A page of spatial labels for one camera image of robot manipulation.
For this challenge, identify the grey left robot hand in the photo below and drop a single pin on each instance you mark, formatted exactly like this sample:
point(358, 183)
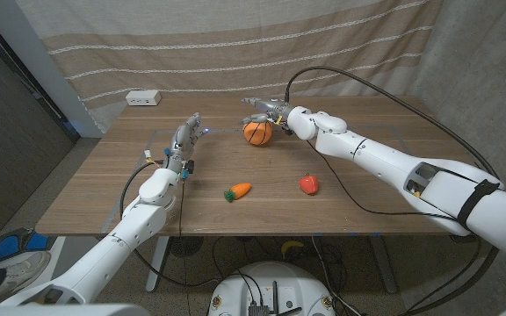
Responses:
point(182, 140)

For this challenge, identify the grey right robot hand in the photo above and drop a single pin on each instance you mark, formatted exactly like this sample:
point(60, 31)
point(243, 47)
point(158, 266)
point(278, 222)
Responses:
point(277, 109)

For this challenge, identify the orange mini basketball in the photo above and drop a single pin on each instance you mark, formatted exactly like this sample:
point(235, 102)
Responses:
point(257, 135)

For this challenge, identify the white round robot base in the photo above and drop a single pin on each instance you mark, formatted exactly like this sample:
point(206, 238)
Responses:
point(279, 281)

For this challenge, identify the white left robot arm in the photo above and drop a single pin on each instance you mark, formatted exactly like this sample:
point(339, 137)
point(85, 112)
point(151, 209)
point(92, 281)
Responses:
point(139, 219)

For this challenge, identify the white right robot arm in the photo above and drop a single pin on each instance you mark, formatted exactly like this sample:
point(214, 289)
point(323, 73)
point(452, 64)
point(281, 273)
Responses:
point(389, 162)

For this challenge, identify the orange toy carrot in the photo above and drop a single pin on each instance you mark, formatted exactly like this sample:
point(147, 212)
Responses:
point(240, 189)

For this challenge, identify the red toy pepper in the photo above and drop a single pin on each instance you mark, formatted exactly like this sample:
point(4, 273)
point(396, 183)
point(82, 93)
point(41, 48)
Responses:
point(309, 185)

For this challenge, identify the white power strip box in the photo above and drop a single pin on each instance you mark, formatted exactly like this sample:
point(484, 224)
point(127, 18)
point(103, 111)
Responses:
point(143, 97)

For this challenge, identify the beige striped cloth backdrop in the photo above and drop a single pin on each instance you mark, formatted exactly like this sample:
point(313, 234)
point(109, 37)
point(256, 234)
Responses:
point(235, 44)

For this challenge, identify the black round floor fan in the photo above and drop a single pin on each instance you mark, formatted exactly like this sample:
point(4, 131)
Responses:
point(185, 246)

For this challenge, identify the white table leg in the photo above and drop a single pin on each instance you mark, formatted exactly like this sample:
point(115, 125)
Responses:
point(156, 263)

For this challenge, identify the yellow banana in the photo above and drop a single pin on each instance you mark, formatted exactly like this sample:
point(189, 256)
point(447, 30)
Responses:
point(291, 246)

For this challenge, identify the grey table leg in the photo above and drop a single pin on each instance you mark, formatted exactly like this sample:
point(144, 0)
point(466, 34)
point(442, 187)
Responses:
point(385, 267)

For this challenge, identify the grey white sneaker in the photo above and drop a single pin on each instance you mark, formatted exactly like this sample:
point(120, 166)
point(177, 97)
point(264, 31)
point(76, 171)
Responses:
point(26, 272)

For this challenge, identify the blue and black foot pedal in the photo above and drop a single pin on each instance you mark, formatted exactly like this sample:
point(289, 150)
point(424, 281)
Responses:
point(7, 246)

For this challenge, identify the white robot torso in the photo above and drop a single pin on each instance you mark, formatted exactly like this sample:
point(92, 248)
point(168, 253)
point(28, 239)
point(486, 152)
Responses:
point(59, 310)

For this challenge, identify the pale corner post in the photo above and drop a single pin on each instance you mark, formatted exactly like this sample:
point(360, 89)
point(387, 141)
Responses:
point(46, 74)

